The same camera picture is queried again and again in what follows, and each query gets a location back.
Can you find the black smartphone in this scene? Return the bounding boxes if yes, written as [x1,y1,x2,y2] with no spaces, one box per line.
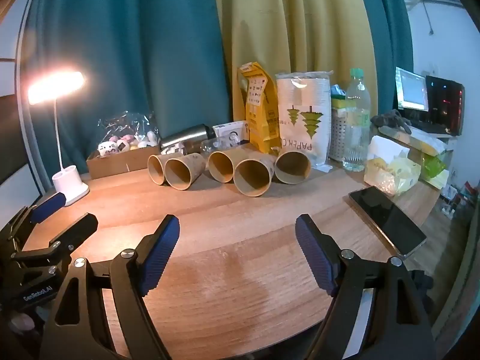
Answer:
[348,185,428,260]

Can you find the dark grey gloves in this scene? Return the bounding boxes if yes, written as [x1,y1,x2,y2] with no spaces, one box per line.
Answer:
[370,109,413,134]

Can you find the black computer case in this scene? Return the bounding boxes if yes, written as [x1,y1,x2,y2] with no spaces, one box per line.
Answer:
[425,75,466,138]

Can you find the yellow curtain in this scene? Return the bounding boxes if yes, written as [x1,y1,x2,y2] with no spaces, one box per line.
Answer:
[211,0,378,122]

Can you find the clear bag of small toys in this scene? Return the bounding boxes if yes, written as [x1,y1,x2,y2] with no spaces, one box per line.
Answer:
[97,110,160,157]

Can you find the yellow paper bag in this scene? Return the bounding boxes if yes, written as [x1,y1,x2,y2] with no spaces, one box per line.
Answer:
[236,62,281,155]

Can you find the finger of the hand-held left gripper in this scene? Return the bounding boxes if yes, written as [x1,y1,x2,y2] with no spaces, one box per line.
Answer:
[0,192,67,250]
[11,212,99,271]

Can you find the white tissue pack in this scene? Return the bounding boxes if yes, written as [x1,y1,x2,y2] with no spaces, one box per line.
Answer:
[367,135,412,162]

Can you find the white plastic basket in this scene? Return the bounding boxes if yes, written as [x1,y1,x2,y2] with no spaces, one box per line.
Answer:
[328,106,348,162]

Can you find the shallow cardboard box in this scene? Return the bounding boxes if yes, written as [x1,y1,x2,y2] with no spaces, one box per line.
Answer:
[86,143,163,180]

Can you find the green packet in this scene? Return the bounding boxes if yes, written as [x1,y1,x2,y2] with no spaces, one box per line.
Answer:
[421,154,449,181]

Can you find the white sleeve of paper cups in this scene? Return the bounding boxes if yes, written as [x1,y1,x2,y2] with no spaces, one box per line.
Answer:
[275,70,334,170]

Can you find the white desk lamp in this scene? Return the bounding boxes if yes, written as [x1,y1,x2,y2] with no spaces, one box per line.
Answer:
[27,70,91,208]

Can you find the clear plastic package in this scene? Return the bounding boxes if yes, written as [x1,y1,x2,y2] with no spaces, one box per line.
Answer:
[200,137,241,155]

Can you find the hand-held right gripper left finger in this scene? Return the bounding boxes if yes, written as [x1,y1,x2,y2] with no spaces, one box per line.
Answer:
[39,214,181,360]

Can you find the small white carton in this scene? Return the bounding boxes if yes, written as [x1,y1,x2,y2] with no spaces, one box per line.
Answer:
[212,121,250,145]

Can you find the brown paper cup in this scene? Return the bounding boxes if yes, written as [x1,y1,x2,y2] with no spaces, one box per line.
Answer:
[234,155,277,198]
[208,149,245,184]
[274,149,312,185]
[165,153,206,189]
[147,154,167,185]

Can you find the beige flat package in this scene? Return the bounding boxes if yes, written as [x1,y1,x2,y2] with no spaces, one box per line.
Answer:
[378,127,451,156]

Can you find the teal curtain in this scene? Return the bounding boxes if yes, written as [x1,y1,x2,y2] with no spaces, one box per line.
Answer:
[354,0,415,118]
[22,0,232,181]

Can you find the person's left hand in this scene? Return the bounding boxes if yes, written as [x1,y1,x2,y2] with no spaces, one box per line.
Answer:
[7,313,36,337]

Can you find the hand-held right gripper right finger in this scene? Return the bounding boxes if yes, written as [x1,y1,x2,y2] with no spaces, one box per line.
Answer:
[295,214,437,360]

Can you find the clear plastic water bottle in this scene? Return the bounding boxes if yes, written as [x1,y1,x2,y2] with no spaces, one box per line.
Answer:
[342,68,372,173]

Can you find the yellow plastic bag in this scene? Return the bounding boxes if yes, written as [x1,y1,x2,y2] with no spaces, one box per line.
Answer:
[364,155,422,197]

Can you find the stainless steel thermos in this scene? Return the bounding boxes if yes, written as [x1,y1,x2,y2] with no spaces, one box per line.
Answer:
[159,124,218,151]

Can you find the computer monitor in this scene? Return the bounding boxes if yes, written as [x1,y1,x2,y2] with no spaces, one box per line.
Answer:
[394,67,430,113]

